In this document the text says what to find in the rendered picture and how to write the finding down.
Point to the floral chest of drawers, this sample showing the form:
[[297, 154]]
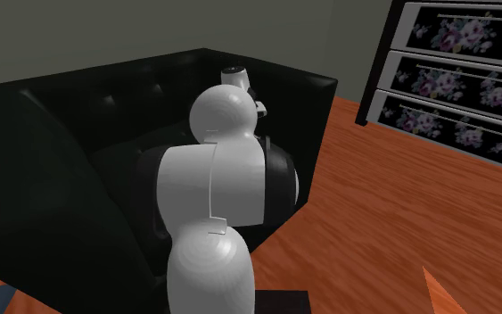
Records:
[[450, 82]]

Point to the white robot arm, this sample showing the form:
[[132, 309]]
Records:
[[237, 174]]

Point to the black leather sofa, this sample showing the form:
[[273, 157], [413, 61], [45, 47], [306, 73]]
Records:
[[50, 174]]

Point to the dark robot stand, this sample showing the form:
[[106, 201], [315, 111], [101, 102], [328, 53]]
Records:
[[282, 302]]

